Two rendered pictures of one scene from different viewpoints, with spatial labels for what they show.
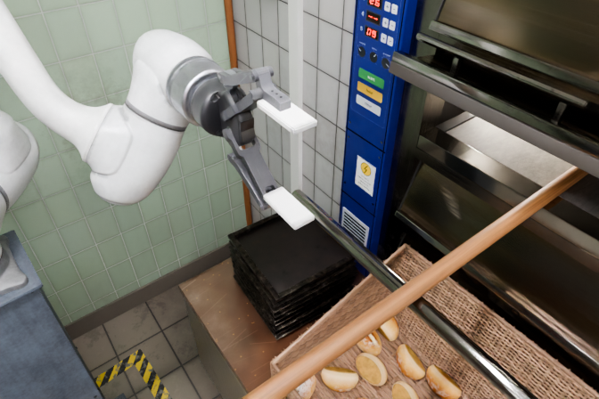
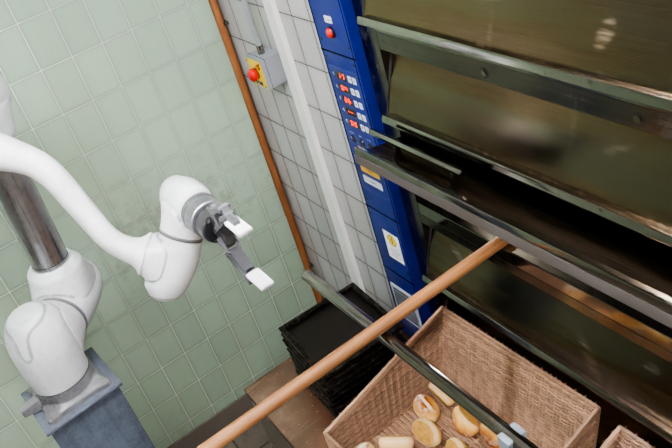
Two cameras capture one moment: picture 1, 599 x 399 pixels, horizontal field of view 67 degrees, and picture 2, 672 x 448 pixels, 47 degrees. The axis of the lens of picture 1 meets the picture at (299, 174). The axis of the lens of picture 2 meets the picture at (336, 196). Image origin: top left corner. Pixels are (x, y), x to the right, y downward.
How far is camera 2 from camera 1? 1.04 m
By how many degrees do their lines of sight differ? 11
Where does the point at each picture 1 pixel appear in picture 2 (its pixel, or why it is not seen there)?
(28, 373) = not seen: outside the picture
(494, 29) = (420, 118)
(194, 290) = (259, 391)
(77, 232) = (142, 356)
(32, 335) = (119, 430)
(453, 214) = not seen: hidden behind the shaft
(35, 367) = not seen: outside the picture
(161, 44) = (175, 189)
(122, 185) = (166, 286)
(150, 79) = (171, 213)
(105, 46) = (140, 169)
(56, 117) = (118, 248)
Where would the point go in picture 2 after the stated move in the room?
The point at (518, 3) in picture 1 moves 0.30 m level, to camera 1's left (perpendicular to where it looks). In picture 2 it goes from (428, 98) to (302, 125)
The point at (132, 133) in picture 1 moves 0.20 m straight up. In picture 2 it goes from (166, 250) to (131, 177)
